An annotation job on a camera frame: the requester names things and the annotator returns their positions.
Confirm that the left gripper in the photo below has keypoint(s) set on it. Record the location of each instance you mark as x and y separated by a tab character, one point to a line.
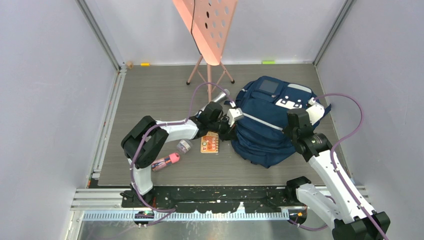
230	134

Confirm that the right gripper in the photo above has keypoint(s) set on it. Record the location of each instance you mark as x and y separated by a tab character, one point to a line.
286	131

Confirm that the navy blue student backpack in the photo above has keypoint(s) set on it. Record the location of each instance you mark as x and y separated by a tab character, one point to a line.
259	134

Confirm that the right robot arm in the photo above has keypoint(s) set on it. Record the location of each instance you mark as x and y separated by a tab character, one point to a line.
345	212

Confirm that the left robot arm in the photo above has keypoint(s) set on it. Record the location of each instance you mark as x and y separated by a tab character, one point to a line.
144	142

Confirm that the silver microphone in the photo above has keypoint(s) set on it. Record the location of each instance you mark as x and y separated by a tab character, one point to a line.
222	96

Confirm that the small purple glitter jar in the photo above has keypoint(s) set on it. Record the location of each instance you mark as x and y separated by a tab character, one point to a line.
184	146

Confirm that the green tape piece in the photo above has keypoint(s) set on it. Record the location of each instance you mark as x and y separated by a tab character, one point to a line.
268	62

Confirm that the pink music stand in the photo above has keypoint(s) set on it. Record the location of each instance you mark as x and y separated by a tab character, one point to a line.
208	22

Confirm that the small wooden block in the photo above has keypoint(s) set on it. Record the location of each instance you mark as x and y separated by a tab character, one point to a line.
129	64

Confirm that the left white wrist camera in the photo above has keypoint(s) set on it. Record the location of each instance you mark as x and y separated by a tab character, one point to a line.
234	114

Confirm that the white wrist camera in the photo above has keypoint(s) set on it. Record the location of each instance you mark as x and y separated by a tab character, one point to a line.
234	114
315	110

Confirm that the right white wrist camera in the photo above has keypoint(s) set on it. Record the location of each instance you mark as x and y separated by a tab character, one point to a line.
315	110

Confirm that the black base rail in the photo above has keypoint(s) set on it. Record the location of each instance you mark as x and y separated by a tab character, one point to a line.
214	198

